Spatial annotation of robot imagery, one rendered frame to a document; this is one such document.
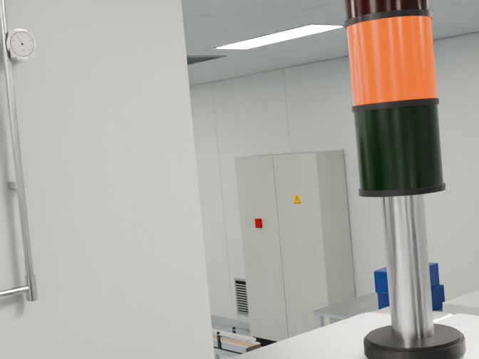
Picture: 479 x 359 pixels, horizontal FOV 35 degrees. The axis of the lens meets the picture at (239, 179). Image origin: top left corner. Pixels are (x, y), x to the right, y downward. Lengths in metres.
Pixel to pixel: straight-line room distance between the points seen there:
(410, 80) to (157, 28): 1.68
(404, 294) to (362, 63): 0.14
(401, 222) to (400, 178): 0.03
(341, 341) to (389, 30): 0.21
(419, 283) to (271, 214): 7.34
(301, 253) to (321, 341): 7.05
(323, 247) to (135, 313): 5.41
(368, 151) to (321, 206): 6.87
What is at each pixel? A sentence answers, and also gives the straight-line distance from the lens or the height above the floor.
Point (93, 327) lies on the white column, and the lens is 1.96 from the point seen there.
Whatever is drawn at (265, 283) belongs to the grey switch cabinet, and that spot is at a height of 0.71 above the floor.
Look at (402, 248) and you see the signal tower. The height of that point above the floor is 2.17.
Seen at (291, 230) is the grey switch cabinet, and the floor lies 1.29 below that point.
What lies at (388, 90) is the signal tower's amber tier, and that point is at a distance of 0.44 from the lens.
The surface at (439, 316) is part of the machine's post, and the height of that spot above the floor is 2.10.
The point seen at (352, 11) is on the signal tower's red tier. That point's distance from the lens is 0.45.
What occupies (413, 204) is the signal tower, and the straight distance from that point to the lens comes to 0.45.
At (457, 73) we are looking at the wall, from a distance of 6.76.
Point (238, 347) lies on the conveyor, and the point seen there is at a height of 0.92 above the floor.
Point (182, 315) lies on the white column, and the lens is 2.11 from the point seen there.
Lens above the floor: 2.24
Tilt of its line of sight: 3 degrees down
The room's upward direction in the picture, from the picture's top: 5 degrees counter-clockwise
